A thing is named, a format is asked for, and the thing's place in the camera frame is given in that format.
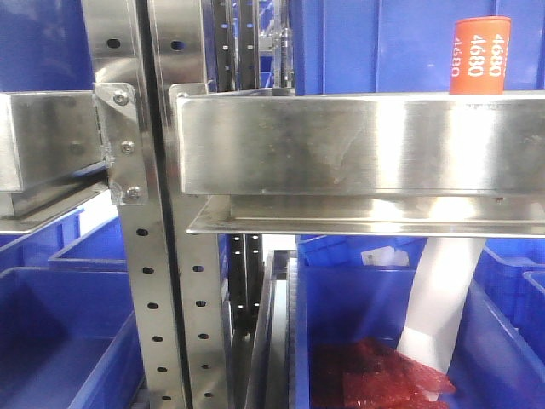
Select blue bin lower right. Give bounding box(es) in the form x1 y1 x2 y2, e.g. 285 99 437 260
290 259 544 408

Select blue bin lower left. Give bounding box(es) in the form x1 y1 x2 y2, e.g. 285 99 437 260
1 268 143 408

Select stainless steel left shelf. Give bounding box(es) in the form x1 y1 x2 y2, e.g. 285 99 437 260
1 90 107 234

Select blue bin upper right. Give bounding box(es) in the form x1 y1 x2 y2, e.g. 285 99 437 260
290 0 544 95

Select perforated steel upright post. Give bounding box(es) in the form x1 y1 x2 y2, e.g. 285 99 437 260
83 1 234 408

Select stainless steel right shelf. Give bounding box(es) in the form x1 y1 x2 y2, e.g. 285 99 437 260
169 84 544 237

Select stainless steel shelf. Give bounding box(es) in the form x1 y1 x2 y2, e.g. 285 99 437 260
169 84 544 237
1 90 107 234

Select blue bin upper left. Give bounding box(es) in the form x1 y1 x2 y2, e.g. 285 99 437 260
1 1 94 92

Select orange cylindrical capacitor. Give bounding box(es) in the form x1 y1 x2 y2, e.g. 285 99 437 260
450 16 511 95

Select blue bin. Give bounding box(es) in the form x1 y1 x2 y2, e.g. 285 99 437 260
290 259 544 408
1 1 94 92
290 0 544 95
1 268 143 408

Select red plastic bags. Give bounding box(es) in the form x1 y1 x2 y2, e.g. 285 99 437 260
310 337 456 408

